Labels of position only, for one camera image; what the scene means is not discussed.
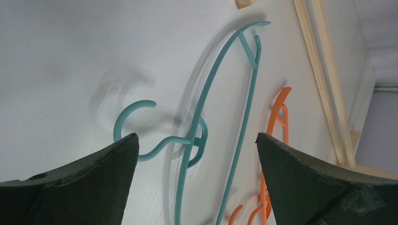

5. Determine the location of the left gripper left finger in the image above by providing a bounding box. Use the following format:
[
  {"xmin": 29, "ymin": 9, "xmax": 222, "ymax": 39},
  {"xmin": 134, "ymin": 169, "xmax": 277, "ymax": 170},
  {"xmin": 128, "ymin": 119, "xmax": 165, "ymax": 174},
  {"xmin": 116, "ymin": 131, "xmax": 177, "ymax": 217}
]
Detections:
[{"xmin": 0, "ymin": 133, "xmax": 139, "ymax": 225}]

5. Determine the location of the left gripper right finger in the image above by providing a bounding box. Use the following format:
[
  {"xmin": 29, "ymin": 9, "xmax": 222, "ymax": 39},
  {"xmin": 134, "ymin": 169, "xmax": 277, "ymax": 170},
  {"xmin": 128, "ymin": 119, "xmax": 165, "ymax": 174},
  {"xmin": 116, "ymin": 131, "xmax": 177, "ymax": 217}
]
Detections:
[{"xmin": 256, "ymin": 133, "xmax": 398, "ymax": 225}]

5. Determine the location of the teal plastic hanger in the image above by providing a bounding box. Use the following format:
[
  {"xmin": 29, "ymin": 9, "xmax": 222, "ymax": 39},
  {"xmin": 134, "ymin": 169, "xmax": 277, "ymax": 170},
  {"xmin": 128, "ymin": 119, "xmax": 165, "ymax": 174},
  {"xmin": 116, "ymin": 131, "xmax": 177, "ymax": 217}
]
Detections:
[{"xmin": 104, "ymin": 24, "xmax": 264, "ymax": 225}]

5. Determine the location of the wooden clothes rack frame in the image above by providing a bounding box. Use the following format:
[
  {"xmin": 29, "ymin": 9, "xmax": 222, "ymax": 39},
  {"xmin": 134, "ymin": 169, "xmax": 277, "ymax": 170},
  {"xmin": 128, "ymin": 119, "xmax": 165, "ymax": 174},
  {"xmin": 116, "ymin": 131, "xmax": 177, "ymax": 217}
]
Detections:
[{"xmin": 235, "ymin": 0, "xmax": 398, "ymax": 181}]

